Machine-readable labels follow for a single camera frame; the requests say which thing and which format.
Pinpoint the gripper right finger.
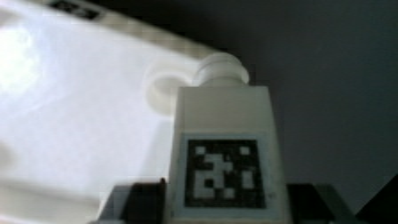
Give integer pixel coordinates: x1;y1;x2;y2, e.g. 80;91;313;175
288;183;368;224

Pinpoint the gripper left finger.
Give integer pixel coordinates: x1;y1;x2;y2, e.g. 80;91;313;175
87;179;167;224

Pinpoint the white leg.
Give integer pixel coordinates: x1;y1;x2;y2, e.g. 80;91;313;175
163;53;293;224

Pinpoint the white square table top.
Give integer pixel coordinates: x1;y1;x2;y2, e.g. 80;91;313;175
0;0;215;224

